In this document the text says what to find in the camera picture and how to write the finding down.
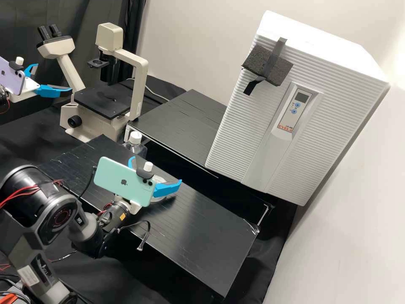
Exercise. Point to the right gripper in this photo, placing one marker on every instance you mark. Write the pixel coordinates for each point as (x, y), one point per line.
(135, 206)

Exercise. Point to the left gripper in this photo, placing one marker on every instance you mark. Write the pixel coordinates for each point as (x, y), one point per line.
(31, 85)

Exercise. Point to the petri dish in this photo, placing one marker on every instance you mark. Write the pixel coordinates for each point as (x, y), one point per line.
(163, 200)

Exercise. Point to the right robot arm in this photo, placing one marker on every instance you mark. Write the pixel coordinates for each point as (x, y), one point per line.
(31, 196)

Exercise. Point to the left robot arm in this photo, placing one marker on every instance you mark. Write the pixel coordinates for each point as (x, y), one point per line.
(3, 95)

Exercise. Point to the white-capped bottle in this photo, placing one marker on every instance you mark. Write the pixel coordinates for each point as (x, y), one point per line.
(136, 144)

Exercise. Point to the black platform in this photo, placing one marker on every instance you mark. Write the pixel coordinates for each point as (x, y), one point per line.
(190, 247)
(177, 126)

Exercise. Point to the cream microscope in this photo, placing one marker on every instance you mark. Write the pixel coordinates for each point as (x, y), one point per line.
(136, 79)

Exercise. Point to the incubator door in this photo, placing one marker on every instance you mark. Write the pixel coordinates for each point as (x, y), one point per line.
(253, 111)

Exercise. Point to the white incubator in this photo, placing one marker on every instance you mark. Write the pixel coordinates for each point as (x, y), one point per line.
(316, 41)

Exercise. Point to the right wrist camera phone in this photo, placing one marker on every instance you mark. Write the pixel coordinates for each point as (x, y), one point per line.
(120, 180)

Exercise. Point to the wrist camera phone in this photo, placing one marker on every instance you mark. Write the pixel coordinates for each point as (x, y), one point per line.
(120, 180)
(9, 79)

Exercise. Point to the left wrist camera phone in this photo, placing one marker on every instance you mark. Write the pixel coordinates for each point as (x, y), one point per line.
(9, 79)

